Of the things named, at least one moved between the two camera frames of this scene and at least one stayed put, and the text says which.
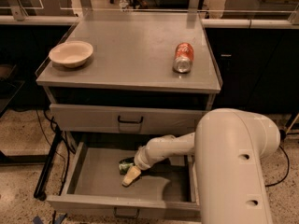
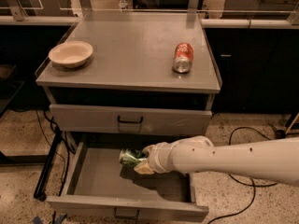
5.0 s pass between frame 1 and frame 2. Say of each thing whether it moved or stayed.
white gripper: moved
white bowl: stayed
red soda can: stayed
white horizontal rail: stayed
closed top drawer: stayed
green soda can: moved
